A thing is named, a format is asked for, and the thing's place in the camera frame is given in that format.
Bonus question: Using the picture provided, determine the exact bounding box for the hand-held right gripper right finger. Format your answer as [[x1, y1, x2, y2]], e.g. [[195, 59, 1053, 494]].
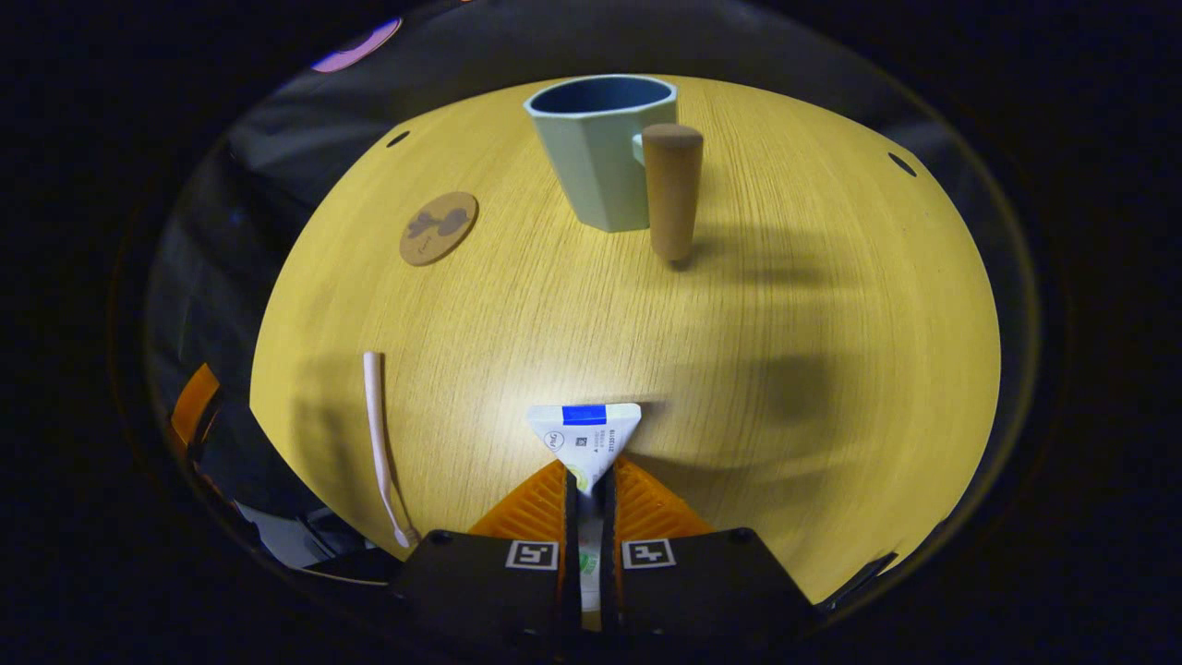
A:
[[600, 455, 818, 647]]

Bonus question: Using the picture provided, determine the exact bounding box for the round cork coaster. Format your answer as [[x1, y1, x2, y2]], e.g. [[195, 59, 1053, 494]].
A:
[[399, 191, 479, 267]]

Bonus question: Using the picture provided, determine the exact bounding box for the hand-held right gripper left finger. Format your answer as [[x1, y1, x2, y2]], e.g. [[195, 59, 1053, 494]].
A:
[[392, 459, 585, 649]]

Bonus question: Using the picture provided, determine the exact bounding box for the white toothbrush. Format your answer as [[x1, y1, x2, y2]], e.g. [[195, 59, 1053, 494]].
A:
[[362, 351, 421, 548]]

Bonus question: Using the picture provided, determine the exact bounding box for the black backdrop cloth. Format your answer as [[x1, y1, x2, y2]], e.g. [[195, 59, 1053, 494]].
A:
[[143, 0, 1040, 481]]

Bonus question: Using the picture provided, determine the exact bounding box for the white toothpaste tube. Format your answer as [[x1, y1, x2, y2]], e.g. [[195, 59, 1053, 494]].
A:
[[526, 403, 643, 615]]

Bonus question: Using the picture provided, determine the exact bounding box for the green cup with wooden handle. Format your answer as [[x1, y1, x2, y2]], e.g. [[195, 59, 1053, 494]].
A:
[[524, 74, 705, 262]]

